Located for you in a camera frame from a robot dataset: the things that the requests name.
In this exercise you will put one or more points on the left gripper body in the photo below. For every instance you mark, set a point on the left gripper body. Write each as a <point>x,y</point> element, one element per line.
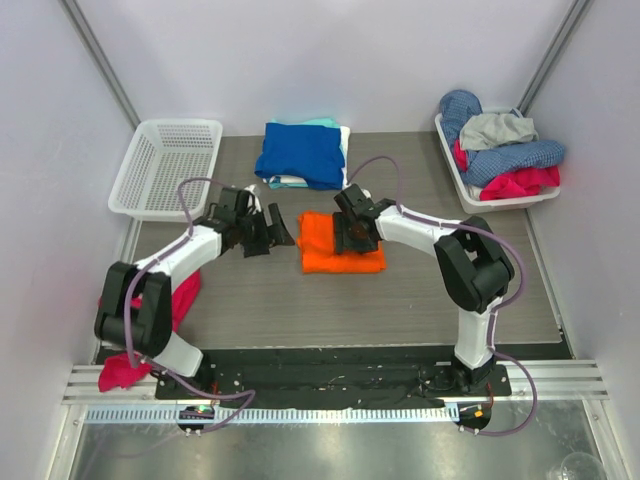
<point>258,235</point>

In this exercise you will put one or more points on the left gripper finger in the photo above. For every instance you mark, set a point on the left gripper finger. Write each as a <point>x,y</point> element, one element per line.
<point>277,231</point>
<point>256,247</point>

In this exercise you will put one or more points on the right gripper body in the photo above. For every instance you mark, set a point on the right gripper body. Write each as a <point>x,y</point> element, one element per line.
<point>354,239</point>

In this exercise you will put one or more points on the orange t-shirt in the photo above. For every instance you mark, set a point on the orange t-shirt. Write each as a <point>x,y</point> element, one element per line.
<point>317,249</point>

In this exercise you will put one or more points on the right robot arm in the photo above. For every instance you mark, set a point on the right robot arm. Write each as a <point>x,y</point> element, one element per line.
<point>475,270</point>

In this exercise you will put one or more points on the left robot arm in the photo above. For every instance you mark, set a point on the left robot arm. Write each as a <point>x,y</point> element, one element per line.
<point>135,309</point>

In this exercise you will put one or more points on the folded blue t-shirt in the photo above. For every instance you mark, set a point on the folded blue t-shirt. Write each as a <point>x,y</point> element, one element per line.
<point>302,157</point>

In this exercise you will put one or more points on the folded white t-shirt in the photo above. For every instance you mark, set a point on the folded white t-shirt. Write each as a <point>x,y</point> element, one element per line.
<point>345,145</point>

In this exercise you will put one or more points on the folded teal t-shirt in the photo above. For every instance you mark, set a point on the folded teal t-shirt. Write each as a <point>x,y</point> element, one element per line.
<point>288,181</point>

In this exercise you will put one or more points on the white perforated plastic basket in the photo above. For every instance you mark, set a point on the white perforated plastic basket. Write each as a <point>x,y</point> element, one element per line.
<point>165,169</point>

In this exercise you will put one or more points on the white plastic bin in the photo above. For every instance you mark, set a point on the white plastic bin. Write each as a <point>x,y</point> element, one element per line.
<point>469,203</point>

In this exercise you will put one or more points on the grey t-shirt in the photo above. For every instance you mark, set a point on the grey t-shirt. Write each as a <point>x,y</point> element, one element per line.
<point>491,130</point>

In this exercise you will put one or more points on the blue checkered shirt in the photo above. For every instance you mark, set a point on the blue checkered shirt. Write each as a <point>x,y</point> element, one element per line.
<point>457,108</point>

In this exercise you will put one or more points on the pink t-shirt in bin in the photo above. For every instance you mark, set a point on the pink t-shirt in bin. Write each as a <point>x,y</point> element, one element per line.
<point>525,182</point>

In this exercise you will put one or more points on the pink cloth on table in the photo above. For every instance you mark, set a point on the pink cloth on table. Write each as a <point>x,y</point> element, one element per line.
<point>117,371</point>

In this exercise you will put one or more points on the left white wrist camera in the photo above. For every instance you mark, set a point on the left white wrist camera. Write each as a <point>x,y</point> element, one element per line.
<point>254,205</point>

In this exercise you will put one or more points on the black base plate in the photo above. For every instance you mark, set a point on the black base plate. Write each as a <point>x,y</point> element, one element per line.
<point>373,377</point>

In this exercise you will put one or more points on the white slotted cable duct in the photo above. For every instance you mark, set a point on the white slotted cable duct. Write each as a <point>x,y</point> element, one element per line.
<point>194,414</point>

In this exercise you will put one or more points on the aluminium rail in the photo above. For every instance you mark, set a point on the aluminium rail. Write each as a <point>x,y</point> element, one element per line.
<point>554,380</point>

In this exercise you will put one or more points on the right corner metal post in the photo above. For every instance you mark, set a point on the right corner metal post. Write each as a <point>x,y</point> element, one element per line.
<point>568,27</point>

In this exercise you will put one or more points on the corner metal post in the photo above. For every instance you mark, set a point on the corner metal post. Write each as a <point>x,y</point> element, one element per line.
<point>81,25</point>
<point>568,27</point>

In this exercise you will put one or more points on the left corner metal post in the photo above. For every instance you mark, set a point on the left corner metal post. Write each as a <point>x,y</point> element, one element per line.
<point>81,25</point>

